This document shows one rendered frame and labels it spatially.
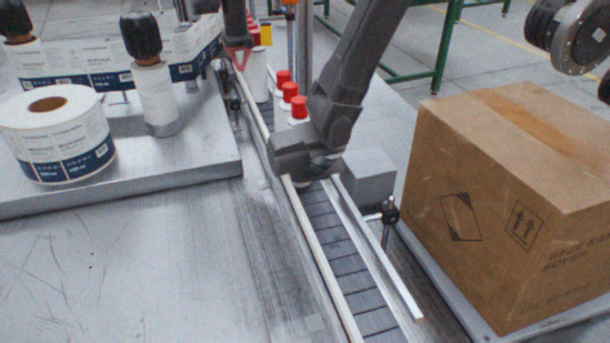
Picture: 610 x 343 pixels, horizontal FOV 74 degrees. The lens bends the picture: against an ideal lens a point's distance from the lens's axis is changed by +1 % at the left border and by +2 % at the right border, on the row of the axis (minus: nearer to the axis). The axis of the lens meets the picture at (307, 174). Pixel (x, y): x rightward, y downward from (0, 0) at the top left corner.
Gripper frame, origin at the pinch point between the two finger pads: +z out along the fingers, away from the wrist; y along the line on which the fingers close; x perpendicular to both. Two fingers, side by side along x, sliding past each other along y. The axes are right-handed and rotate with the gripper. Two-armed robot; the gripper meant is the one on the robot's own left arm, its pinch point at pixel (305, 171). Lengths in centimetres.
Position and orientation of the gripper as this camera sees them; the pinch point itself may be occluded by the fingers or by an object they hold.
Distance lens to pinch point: 84.0
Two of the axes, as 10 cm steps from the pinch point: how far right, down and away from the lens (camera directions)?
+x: 2.3, 9.5, -2.0
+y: -9.5, 1.7, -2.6
